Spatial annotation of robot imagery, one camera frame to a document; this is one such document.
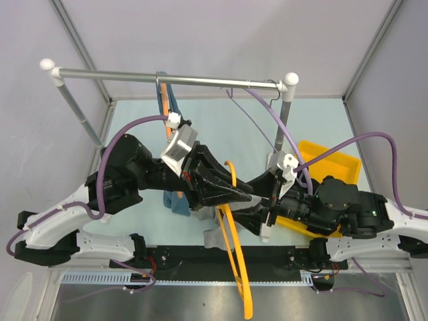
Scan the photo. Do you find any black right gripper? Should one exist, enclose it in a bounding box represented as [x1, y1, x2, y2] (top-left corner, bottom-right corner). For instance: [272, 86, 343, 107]
[225, 169, 335, 236]

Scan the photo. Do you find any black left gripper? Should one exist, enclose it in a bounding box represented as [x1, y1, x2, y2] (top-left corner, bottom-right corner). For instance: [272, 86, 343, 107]
[130, 140, 252, 211]

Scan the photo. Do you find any orange plastic hanger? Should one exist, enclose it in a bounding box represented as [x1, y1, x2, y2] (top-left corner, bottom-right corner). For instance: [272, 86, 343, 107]
[215, 160, 254, 320]

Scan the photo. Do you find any grey tank top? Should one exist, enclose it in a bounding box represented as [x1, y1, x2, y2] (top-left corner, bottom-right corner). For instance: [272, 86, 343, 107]
[190, 196, 261, 251]

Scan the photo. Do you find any purple plastic hanger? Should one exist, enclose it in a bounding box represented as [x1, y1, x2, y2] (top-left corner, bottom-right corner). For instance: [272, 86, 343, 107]
[243, 88, 314, 195]

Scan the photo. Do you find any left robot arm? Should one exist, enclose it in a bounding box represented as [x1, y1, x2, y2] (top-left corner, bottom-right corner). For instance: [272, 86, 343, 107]
[6, 134, 253, 268]

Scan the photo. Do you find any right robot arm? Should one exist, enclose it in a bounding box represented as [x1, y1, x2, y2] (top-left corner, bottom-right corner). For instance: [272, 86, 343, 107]
[232, 172, 427, 272]

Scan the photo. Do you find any blue tank top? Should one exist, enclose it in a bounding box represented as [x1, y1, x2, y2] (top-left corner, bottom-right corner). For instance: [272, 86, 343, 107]
[155, 80, 191, 217]

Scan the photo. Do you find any orange hanger with metal hook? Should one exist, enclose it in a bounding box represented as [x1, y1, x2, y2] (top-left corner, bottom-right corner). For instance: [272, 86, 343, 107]
[156, 82, 183, 199]

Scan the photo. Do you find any yellow plastic bin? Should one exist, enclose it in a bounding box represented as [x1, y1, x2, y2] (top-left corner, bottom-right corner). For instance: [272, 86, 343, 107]
[276, 140, 361, 238]

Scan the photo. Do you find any silver white clothes rack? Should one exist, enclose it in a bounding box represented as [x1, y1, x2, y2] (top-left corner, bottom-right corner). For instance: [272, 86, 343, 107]
[39, 59, 299, 139]

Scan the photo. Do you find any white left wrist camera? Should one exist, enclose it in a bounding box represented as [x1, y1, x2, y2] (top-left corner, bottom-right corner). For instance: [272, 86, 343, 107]
[160, 112, 198, 177]

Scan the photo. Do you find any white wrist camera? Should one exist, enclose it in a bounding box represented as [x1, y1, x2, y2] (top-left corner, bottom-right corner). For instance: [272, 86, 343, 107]
[160, 112, 198, 177]
[267, 150, 298, 199]

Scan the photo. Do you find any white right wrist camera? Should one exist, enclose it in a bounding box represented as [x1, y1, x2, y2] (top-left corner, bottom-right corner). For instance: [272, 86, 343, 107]
[267, 150, 298, 199]

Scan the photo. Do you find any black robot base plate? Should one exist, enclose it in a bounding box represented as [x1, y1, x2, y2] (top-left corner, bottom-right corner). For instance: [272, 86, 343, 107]
[126, 245, 337, 281]

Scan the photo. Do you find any white slotted cable duct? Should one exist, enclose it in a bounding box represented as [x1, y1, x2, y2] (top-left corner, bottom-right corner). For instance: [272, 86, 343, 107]
[60, 271, 326, 287]

